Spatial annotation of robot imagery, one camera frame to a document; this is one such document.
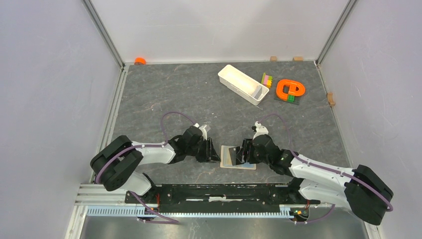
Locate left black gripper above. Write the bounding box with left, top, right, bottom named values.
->
left=186, top=137, right=221, bottom=162

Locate black credit card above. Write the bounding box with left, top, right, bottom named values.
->
left=228, top=146, right=244, bottom=166

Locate beige card holder wallet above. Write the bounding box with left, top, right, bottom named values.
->
left=220, top=145, right=257, bottom=170

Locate grey credit card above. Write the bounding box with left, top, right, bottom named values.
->
left=251, top=86, right=262, bottom=99

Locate white plastic bin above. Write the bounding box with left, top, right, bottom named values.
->
left=217, top=64, right=269, bottom=106

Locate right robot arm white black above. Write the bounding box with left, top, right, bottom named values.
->
left=236, top=134, right=394, bottom=226

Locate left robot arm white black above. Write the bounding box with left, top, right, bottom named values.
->
left=90, top=124, right=220, bottom=203

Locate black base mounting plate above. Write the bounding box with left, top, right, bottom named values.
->
left=125, top=183, right=321, bottom=213

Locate green block on plate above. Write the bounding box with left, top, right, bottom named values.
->
left=287, top=95, right=295, bottom=103

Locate pink yellow green block stack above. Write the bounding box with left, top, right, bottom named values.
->
left=261, top=73, right=273, bottom=88

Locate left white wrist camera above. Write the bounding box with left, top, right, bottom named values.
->
left=194, top=123, right=211, bottom=140

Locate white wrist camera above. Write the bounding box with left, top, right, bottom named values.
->
left=252, top=121, right=269, bottom=138
left=194, top=123, right=211, bottom=140

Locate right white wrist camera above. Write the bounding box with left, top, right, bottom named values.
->
left=252, top=121, right=269, bottom=138

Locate slotted cable duct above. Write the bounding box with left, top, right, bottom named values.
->
left=86, top=206, right=293, bottom=219

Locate wooden block right wall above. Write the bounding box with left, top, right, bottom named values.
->
left=326, top=92, right=336, bottom=107

